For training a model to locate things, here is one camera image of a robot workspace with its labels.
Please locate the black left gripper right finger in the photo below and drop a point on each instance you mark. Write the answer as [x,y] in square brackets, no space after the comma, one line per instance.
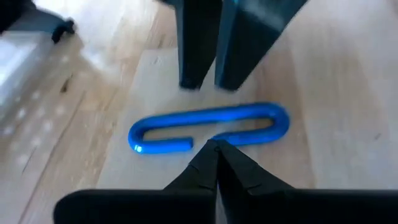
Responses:
[280,205]

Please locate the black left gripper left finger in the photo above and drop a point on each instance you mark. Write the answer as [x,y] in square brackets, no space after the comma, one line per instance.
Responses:
[155,205]

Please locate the black perforated metal pegboard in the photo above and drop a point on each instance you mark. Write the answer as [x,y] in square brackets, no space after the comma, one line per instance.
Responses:
[62,29]

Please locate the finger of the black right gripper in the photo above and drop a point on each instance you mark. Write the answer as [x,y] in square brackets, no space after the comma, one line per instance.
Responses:
[196,40]
[248,40]

